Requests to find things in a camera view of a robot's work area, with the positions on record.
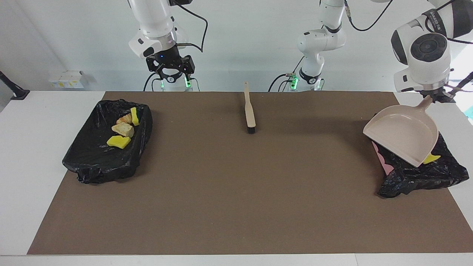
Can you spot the brown table mat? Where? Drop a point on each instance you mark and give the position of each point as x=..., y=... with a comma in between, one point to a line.
x=221, y=221

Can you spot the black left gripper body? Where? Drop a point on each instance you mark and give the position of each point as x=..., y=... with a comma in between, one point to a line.
x=439, y=94

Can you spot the notched yellow sponge piece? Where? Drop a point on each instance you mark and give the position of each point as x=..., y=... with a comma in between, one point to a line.
x=431, y=159

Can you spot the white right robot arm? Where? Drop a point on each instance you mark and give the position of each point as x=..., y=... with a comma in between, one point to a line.
x=155, y=22

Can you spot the small beige orange rock chunk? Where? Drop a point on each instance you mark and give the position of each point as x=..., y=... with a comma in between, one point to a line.
x=125, y=119

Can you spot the white wall socket box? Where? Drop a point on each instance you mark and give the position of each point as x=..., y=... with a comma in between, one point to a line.
x=66, y=79

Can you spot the left black trash bag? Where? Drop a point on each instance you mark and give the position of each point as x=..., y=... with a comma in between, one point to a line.
x=425, y=177

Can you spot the beige plastic dustpan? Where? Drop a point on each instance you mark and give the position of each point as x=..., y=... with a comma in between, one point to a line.
x=402, y=129

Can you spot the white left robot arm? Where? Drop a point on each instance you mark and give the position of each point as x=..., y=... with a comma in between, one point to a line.
x=425, y=55

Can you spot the black trash bag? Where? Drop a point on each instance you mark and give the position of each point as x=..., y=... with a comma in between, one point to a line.
x=425, y=177
x=96, y=162

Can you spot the right black trash bag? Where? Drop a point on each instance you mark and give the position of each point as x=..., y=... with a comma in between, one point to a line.
x=96, y=162

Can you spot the large beige rock chunk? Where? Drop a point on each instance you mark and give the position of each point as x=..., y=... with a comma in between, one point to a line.
x=123, y=129

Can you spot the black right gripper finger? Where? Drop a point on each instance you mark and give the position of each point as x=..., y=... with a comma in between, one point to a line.
x=159, y=75
x=187, y=77

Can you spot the yellow green sponge wedge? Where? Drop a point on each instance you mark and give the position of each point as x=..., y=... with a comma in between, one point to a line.
x=135, y=116

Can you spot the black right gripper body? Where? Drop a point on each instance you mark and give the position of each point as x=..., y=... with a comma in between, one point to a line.
x=170, y=61

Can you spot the yellow sponge block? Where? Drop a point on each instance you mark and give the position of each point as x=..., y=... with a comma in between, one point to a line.
x=119, y=142

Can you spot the black camera stand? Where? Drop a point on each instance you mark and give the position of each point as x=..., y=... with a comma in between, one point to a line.
x=14, y=90
x=466, y=79

